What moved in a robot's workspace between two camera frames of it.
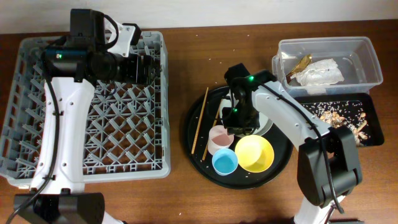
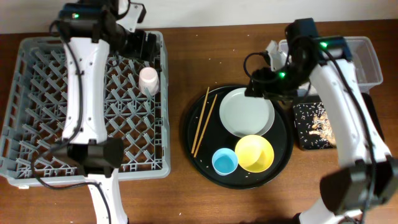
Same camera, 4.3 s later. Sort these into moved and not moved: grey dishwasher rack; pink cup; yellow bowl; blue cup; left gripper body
Moved: pink cup; left gripper body
Not moved: grey dishwasher rack; blue cup; yellow bowl
